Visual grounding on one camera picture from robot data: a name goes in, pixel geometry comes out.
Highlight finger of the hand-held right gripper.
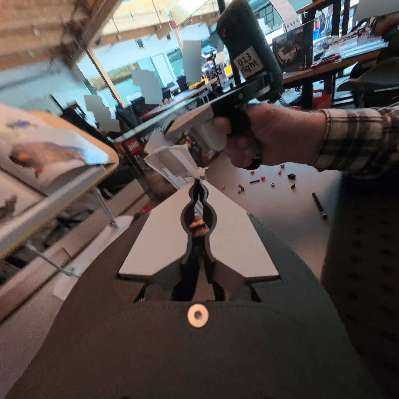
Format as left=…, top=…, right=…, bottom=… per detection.
left=114, top=84, right=253, bottom=145
left=164, top=103, right=217, bottom=139

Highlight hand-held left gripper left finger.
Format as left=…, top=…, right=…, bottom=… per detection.
left=119, top=181, right=199, bottom=300

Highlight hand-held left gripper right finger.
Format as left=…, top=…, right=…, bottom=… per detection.
left=200, top=181, right=280, bottom=300

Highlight white sticker sheet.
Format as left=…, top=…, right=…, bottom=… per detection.
left=145, top=145, right=207, bottom=191

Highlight instruction booklet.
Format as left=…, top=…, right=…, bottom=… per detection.
left=0, top=103, right=114, bottom=220

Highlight grey desk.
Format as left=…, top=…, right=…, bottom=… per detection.
left=0, top=153, right=345, bottom=399

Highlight person's right hand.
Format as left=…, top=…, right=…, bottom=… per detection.
left=214, top=103, right=328, bottom=170

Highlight black picture box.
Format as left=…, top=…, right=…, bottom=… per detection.
left=271, top=22, right=315, bottom=73

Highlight monster truck set box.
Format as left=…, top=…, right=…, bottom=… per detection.
left=114, top=122, right=211, bottom=201

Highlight scattered small brick pieces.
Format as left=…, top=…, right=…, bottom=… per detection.
left=236, top=164, right=297, bottom=194

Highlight dark axle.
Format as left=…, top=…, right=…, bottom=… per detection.
left=312, top=192, right=328, bottom=220

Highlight wooden background table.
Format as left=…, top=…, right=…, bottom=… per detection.
left=139, top=44, right=390, bottom=120

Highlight white book stand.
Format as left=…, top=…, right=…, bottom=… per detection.
left=0, top=109, right=135, bottom=325

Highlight dark perforated panel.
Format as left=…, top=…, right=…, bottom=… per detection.
left=321, top=175, right=399, bottom=399

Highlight black office chair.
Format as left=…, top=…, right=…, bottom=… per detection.
left=348, top=58, right=399, bottom=108

